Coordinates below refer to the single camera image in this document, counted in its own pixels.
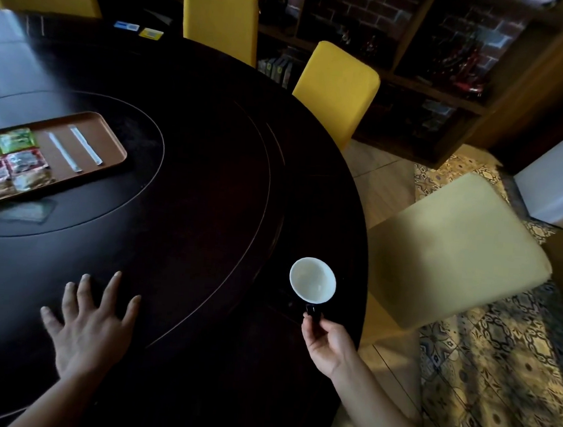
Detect person's right hand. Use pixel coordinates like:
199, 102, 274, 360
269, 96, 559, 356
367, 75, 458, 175
297, 313, 362, 383

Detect person's left hand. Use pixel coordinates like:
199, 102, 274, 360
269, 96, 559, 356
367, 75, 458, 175
35, 266, 143, 386

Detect black cup with white inside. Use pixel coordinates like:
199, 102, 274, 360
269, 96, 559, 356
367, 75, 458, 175
286, 255, 339, 321

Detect person's left forearm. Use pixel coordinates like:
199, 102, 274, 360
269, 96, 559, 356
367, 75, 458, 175
7, 364, 110, 427

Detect person's right forearm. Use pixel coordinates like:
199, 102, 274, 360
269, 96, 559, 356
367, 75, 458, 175
328, 355, 460, 427

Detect white stick sachet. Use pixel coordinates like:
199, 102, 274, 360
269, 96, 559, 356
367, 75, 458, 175
45, 131, 86, 174
66, 124, 106, 167

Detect copper brown tray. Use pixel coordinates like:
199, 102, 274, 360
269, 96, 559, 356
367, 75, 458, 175
0, 105, 131, 218

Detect dark round turntable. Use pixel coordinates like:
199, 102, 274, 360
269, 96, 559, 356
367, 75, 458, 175
0, 86, 169, 249

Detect patterned rug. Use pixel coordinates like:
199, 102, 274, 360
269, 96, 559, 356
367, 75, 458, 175
394, 150, 563, 427

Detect dark boxes on shelf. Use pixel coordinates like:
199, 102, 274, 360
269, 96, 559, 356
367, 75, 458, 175
256, 52, 296, 90

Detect white cabinet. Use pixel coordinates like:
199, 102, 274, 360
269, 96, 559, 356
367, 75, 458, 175
510, 109, 563, 229

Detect red figurines on shelf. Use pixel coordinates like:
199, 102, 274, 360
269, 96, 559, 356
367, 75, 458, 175
425, 31, 493, 100

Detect wooden shelf unit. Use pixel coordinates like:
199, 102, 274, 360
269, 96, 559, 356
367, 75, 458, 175
247, 0, 563, 179

